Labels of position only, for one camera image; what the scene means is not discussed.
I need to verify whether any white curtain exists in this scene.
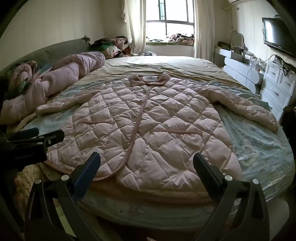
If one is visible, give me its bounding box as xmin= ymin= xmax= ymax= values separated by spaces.
xmin=193 ymin=0 xmax=215 ymax=62
xmin=124 ymin=0 xmax=147 ymax=55

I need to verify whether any beige bed sheet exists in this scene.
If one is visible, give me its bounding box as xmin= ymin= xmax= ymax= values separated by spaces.
xmin=76 ymin=55 xmax=262 ymax=93

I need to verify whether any row of plush toys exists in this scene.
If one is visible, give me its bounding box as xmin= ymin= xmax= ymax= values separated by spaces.
xmin=165 ymin=32 xmax=196 ymax=45

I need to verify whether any rolled pink duvet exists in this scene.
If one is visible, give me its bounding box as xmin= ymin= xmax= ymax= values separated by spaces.
xmin=0 ymin=51 xmax=105 ymax=127

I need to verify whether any window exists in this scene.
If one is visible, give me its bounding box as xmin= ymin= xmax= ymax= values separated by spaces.
xmin=146 ymin=0 xmax=196 ymax=45

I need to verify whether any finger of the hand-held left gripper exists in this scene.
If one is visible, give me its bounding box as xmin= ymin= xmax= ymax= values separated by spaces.
xmin=32 ymin=129 xmax=65 ymax=147
xmin=3 ymin=127 xmax=40 ymax=141

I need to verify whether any white chest of drawers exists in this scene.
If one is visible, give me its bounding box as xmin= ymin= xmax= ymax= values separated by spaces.
xmin=260 ymin=60 xmax=296 ymax=118

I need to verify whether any pink quilted coat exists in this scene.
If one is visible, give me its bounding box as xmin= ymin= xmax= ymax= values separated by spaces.
xmin=36 ymin=72 xmax=279 ymax=202

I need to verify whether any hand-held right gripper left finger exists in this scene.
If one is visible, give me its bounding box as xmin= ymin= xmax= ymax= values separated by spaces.
xmin=24 ymin=152 xmax=109 ymax=241

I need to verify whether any white dressing table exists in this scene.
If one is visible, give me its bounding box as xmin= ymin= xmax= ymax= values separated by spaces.
xmin=213 ymin=45 xmax=264 ymax=93

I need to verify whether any pale blue printed bed sheet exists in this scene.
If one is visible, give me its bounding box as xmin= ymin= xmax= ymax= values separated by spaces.
xmin=14 ymin=81 xmax=295 ymax=230

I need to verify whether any cluster of cosmetics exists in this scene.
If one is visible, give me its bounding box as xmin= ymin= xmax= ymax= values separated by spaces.
xmin=233 ymin=46 xmax=266 ymax=70

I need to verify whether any pile of stuffed toys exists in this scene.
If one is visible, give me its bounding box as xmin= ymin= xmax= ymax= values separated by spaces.
xmin=89 ymin=36 xmax=132 ymax=58

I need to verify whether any green padded headboard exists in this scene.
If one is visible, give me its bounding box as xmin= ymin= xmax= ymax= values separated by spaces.
xmin=0 ymin=36 xmax=90 ymax=75

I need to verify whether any vanity mirror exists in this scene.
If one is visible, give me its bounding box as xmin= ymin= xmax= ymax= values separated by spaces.
xmin=230 ymin=31 xmax=246 ymax=48

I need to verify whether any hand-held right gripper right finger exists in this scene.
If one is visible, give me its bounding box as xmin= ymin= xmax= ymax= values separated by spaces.
xmin=193 ymin=152 xmax=271 ymax=241

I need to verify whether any cream knitted cloth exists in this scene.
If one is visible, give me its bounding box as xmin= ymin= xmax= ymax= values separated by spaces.
xmin=13 ymin=162 xmax=58 ymax=217

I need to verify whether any wall television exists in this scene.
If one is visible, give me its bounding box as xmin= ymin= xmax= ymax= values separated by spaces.
xmin=262 ymin=17 xmax=296 ymax=57

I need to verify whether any dark object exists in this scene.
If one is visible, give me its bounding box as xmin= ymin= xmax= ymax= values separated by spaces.
xmin=282 ymin=105 xmax=296 ymax=142

